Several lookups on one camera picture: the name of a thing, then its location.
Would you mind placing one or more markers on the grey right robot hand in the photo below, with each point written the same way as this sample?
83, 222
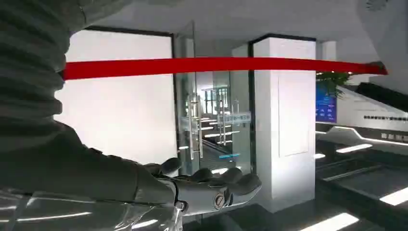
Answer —
95, 175

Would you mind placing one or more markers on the bright window pane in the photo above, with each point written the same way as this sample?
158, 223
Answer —
121, 118

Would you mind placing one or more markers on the glass door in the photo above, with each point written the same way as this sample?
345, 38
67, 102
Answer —
213, 127

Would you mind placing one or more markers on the ribbed grey right arm sleeve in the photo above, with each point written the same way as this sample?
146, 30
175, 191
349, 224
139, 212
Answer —
28, 63

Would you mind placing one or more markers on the red barrier belt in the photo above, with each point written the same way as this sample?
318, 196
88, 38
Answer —
207, 64

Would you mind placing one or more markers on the white square pillar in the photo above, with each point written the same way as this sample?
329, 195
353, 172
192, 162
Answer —
283, 127

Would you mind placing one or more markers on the blue display screen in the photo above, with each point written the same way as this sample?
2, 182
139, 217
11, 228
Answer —
325, 106

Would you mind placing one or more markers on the green potted plant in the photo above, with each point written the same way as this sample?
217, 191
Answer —
333, 79

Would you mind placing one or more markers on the white counter with lettering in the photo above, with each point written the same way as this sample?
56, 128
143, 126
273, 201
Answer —
366, 111

